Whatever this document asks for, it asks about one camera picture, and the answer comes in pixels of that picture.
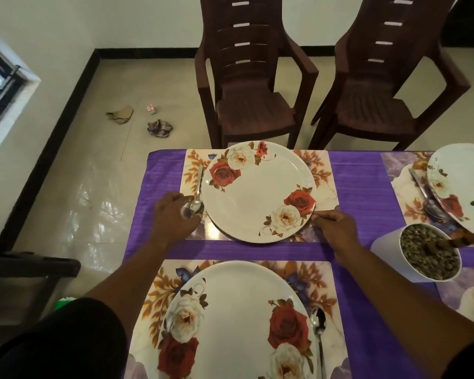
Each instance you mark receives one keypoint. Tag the person's left hand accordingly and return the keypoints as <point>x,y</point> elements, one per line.
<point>170,224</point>

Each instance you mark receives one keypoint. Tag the person's right hand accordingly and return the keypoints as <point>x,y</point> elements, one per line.
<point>339,236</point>

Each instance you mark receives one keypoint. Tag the floral print placemat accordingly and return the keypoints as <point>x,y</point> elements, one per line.
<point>470,303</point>
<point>328,193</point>
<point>332,311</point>
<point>399,161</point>

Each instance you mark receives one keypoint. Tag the purple printed paper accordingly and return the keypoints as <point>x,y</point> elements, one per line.
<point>160,128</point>

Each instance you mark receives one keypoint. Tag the small red white carton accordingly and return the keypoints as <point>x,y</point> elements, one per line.
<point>151,109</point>

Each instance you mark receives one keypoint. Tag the tan paper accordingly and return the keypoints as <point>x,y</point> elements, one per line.
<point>121,114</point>

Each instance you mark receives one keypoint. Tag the green packet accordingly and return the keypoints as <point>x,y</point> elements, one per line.
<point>65,304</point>

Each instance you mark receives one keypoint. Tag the person's right forearm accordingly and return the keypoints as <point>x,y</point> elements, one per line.
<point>411,311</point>

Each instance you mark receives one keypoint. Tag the person's black shirt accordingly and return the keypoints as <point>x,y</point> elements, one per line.
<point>55,343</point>

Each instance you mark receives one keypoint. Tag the purple tablecloth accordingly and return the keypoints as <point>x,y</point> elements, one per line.
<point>359,193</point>

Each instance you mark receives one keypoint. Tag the green plant in white pot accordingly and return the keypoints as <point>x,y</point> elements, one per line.
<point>387,252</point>

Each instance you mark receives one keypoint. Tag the brown plastic armchair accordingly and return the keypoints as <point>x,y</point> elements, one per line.
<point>371,110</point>
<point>253,110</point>

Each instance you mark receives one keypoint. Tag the black plastic stool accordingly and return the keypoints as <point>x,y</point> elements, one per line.
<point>31,266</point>

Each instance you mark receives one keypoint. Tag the black barred window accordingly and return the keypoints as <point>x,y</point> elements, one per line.
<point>0,90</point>

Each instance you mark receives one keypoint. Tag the dark wooden door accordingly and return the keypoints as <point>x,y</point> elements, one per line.
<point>466,19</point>

